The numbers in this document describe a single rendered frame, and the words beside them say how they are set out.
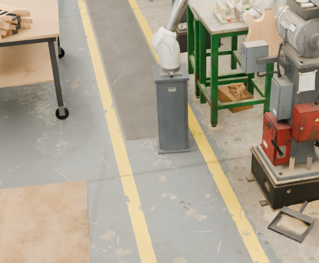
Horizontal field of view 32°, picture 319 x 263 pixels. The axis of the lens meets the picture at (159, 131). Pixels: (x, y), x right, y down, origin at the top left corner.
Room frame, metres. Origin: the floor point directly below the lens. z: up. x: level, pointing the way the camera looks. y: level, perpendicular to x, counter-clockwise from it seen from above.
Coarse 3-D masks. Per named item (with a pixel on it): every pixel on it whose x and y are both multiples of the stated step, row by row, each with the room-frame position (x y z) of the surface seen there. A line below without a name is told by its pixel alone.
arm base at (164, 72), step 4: (160, 68) 4.05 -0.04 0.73; (176, 68) 3.99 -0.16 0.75; (180, 68) 4.05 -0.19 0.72; (160, 72) 4.02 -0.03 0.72; (164, 72) 3.99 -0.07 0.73; (168, 72) 3.97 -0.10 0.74; (172, 72) 3.97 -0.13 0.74; (176, 72) 3.99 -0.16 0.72; (180, 72) 3.99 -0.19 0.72; (160, 76) 3.96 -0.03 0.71; (164, 76) 3.97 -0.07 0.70; (172, 76) 3.96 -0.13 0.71
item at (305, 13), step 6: (288, 0) 3.55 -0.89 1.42; (294, 0) 3.54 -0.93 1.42; (300, 0) 3.47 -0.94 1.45; (306, 0) 3.46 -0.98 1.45; (288, 6) 3.55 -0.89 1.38; (294, 6) 3.45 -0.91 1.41; (300, 6) 3.42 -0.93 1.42; (306, 6) 3.37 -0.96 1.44; (312, 6) 3.38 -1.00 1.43; (300, 12) 3.36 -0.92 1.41; (306, 12) 3.31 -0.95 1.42; (312, 12) 3.32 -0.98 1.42; (318, 12) 3.33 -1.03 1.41; (306, 18) 3.31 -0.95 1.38
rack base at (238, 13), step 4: (248, 0) 4.70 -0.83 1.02; (232, 4) 4.64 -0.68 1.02; (236, 4) 4.62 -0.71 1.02; (244, 4) 4.60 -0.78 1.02; (248, 4) 4.60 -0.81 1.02; (236, 8) 4.53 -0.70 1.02; (236, 12) 4.53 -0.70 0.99; (240, 12) 4.44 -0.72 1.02; (236, 16) 4.53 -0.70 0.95; (240, 16) 4.44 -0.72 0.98; (240, 20) 4.44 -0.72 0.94
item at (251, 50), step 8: (264, 40) 3.61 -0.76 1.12; (248, 48) 3.51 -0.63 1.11; (256, 48) 3.52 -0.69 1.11; (264, 48) 3.53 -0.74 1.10; (248, 56) 3.51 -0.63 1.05; (256, 56) 3.52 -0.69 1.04; (248, 64) 3.51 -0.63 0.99; (256, 64) 3.52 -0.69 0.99; (264, 64) 3.53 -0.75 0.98; (248, 72) 3.51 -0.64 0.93; (256, 72) 3.52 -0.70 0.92; (272, 72) 3.45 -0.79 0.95
